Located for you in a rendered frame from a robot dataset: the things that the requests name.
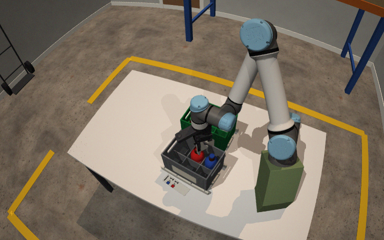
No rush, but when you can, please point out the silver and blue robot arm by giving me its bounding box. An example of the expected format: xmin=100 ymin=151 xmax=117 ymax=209
xmin=175 ymin=18 xmax=301 ymax=168

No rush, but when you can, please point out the red bottle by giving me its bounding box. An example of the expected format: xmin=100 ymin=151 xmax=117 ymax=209
xmin=190 ymin=147 xmax=205 ymax=164

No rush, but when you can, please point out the white paper pick list strip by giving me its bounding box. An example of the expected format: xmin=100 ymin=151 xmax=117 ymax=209
xmin=162 ymin=174 xmax=190 ymax=196

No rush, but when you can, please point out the green divided crate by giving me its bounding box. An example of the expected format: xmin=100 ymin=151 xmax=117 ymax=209
xmin=180 ymin=106 xmax=236 ymax=151

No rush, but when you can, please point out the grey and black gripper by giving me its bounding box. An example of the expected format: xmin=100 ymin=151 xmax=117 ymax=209
xmin=192 ymin=123 xmax=213 ymax=155

